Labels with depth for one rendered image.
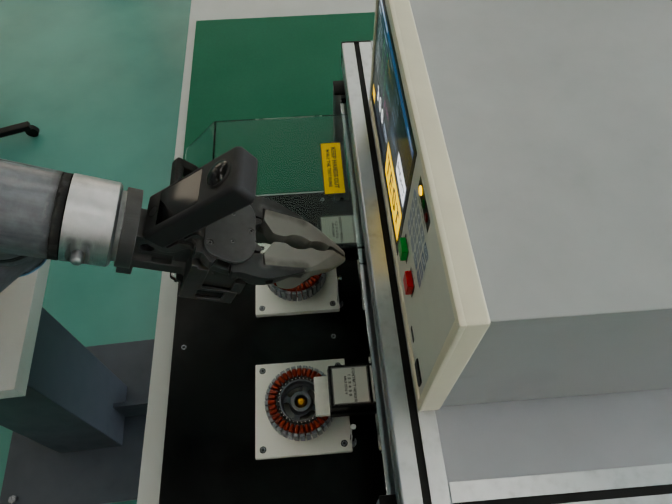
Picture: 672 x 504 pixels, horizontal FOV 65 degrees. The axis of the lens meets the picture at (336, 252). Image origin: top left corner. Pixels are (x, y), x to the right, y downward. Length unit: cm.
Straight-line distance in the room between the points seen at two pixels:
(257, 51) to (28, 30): 189
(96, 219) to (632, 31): 52
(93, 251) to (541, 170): 37
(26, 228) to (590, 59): 51
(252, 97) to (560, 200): 101
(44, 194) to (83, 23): 268
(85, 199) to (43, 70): 246
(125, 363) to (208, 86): 93
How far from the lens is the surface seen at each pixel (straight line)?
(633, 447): 61
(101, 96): 267
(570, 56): 57
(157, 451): 95
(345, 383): 81
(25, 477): 187
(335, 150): 78
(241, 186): 41
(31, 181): 48
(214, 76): 142
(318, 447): 88
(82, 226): 47
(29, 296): 116
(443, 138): 45
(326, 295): 96
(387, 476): 61
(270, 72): 141
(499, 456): 56
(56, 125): 262
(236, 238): 49
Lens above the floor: 164
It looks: 58 degrees down
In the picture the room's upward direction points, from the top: straight up
